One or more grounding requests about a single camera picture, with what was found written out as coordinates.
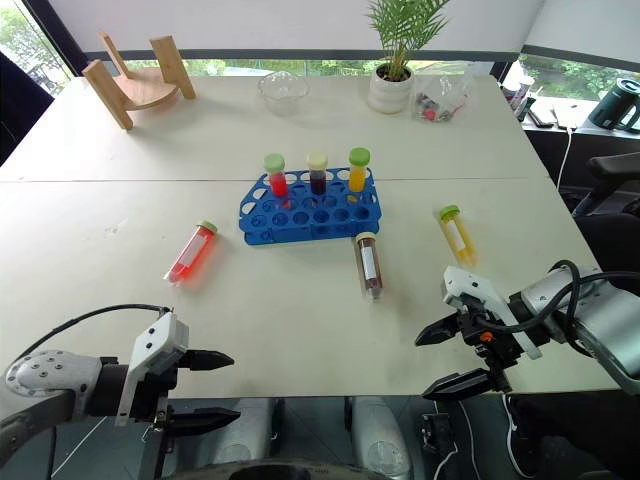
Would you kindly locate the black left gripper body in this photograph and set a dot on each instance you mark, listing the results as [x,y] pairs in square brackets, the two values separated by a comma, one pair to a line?
[155,387]

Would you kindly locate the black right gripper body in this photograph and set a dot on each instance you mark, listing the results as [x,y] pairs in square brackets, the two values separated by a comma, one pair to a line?
[500,347]

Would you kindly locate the dark blue chair back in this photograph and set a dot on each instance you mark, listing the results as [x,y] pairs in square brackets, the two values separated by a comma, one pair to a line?
[20,110]

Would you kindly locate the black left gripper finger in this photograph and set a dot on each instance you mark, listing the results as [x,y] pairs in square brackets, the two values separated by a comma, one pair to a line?
[210,360]
[205,420]

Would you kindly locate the blue test tube rack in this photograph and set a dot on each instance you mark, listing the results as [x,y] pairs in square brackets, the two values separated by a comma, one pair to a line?
[300,233]

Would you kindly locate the yellow tube green cap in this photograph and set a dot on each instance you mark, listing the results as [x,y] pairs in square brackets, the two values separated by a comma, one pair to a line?
[463,241]
[357,177]

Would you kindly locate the brown tube cream cap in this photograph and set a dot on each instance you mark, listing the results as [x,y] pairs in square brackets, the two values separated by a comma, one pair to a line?
[375,274]

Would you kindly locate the potted plant white pot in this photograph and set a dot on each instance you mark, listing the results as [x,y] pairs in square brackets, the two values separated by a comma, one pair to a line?
[390,92]

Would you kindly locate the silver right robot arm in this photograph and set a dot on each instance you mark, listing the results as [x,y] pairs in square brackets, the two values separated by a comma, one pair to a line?
[605,320]

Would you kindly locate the wooden stand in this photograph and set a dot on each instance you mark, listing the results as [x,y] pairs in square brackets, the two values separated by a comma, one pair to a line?
[145,90]

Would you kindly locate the clear plastic bag of parts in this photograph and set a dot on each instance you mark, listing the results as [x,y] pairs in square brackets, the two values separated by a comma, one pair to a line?
[436,106]

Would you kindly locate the clear glass bowl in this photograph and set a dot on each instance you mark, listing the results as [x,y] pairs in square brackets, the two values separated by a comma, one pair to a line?
[282,95]

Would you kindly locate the red tube green cap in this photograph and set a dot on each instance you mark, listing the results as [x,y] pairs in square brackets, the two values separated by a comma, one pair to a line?
[192,252]
[278,182]

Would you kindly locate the black office chair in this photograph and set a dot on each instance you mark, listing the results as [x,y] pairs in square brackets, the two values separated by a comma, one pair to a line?
[615,165]

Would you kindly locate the grey rounded robot leg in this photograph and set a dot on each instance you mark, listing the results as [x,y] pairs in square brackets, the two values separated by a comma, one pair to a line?
[245,435]
[380,435]

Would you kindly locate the dark purple tube cream cap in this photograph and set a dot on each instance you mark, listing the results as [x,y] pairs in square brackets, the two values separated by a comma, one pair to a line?
[317,182]

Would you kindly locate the black rounded object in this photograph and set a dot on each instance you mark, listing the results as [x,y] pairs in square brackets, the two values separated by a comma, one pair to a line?
[575,435]

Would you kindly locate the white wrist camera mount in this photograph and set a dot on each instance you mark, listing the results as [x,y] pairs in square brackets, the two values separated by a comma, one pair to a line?
[470,287]
[150,345]

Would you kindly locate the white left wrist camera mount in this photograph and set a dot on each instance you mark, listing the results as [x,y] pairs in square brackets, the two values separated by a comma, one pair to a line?
[150,345]

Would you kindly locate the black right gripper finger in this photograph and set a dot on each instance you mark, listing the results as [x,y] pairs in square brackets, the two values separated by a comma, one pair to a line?
[460,386]
[437,332]

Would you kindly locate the black power adapter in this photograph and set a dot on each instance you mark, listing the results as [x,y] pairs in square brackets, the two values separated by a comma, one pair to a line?
[437,432]

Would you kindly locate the dark rounded robot torso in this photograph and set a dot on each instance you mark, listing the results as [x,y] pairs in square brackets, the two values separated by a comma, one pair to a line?
[280,471]

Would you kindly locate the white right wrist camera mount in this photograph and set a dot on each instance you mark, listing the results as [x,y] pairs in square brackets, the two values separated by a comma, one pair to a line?
[470,287]

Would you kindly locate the dark green kettle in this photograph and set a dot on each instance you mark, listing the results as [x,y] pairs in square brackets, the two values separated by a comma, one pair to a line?
[615,105]

